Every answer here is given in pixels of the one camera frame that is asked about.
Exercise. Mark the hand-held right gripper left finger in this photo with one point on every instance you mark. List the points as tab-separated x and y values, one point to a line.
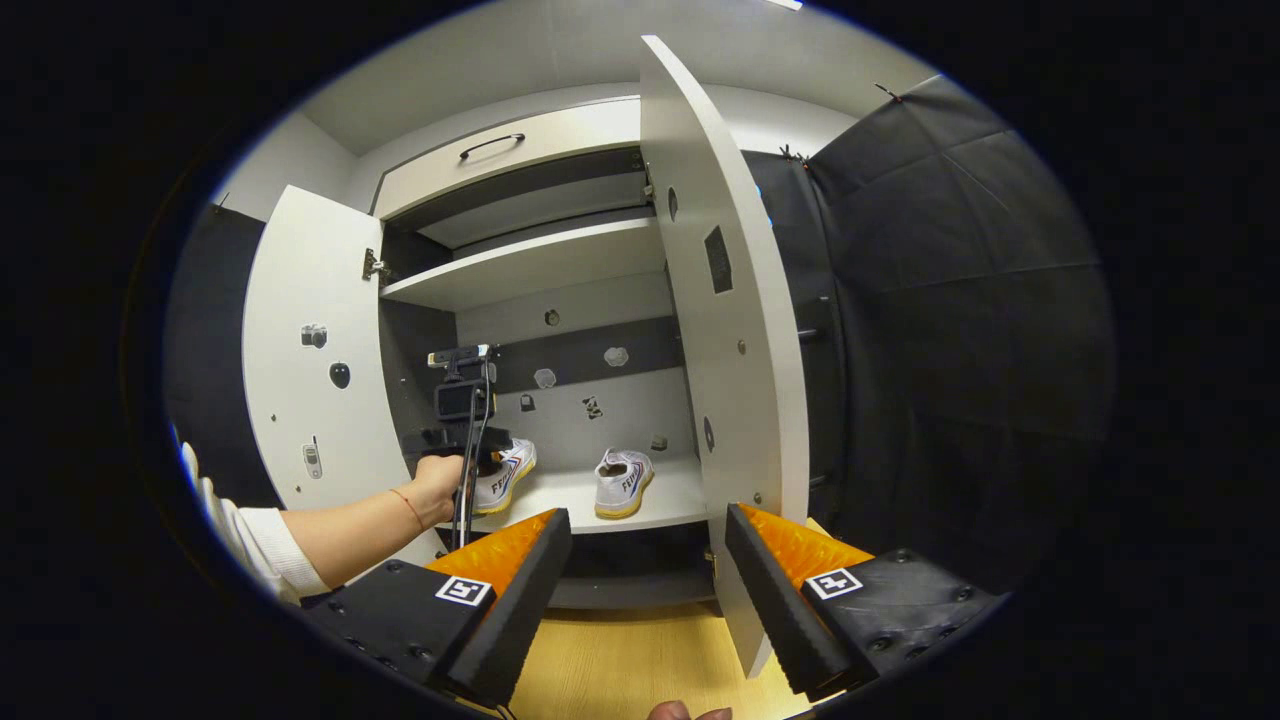
525	600

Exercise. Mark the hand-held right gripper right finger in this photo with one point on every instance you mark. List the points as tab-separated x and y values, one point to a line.
770	600

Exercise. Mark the white sneaker shoe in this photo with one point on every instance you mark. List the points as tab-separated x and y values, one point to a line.
510	475
622	483

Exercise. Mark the white shoe cabinet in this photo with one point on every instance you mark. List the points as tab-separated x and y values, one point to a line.
560	260

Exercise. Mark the white cabinet door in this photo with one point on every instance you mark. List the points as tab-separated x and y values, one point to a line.
720	350
310	280

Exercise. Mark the small metal door hinge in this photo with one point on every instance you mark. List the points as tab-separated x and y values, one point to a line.
648	185
373	265

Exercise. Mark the small dark clip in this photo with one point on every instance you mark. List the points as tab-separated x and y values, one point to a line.
887	93
793	153

